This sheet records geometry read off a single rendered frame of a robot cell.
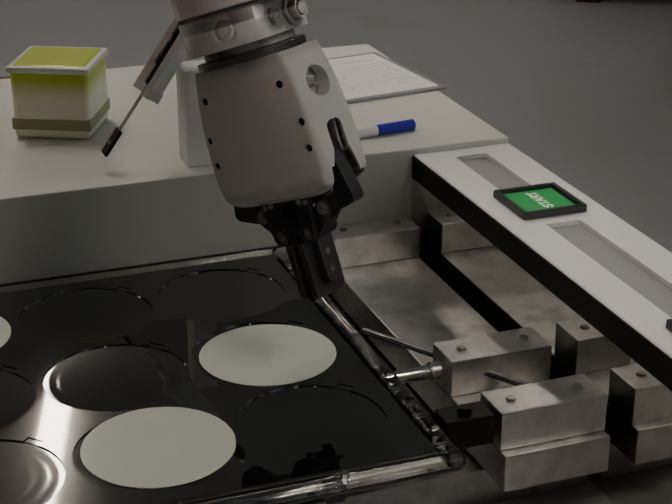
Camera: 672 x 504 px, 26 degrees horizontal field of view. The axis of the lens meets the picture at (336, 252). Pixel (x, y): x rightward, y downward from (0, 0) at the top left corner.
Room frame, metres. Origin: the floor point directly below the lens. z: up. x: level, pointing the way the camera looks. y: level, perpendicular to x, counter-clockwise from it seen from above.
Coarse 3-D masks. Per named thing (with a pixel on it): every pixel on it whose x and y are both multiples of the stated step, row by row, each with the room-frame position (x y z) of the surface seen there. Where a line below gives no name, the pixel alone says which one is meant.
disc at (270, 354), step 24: (216, 336) 0.98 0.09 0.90; (240, 336) 0.98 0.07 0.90; (264, 336) 0.98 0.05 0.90; (288, 336) 0.98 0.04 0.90; (312, 336) 0.98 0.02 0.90; (216, 360) 0.94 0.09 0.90; (240, 360) 0.94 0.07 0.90; (264, 360) 0.94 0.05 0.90; (288, 360) 0.94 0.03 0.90; (312, 360) 0.94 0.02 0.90; (240, 384) 0.90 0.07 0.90; (264, 384) 0.90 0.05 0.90
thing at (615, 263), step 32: (448, 160) 1.20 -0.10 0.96; (480, 160) 1.21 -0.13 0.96; (512, 160) 1.20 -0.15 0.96; (480, 192) 1.12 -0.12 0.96; (576, 192) 1.12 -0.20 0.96; (512, 224) 1.05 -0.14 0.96; (544, 224) 1.05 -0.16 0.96; (576, 224) 1.06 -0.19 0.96; (608, 224) 1.05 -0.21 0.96; (544, 256) 0.99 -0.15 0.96; (576, 256) 0.99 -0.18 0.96; (608, 256) 1.00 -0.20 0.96; (640, 256) 0.99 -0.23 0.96; (608, 288) 0.93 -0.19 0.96; (640, 288) 0.94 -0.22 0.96; (640, 320) 0.88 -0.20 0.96
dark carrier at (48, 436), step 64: (64, 320) 1.01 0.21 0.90; (128, 320) 1.01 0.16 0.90; (192, 320) 1.01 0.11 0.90; (256, 320) 1.01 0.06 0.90; (320, 320) 1.01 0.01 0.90; (0, 384) 0.90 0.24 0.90; (64, 384) 0.90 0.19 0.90; (128, 384) 0.90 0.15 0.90; (192, 384) 0.90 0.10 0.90; (320, 384) 0.90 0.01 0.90; (0, 448) 0.82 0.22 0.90; (64, 448) 0.81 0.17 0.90; (256, 448) 0.82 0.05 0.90; (320, 448) 0.82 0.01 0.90; (384, 448) 0.81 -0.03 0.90
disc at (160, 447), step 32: (128, 416) 0.86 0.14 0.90; (160, 416) 0.85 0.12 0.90; (192, 416) 0.85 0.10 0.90; (96, 448) 0.81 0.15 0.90; (128, 448) 0.81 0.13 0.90; (160, 448) 0.81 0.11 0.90; (192, 448) 0.81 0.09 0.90; (224, 448) 0.81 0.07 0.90; (128, 480) 0.78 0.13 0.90; (160, 480) 0.78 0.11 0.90; (192, 480) 0.78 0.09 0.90
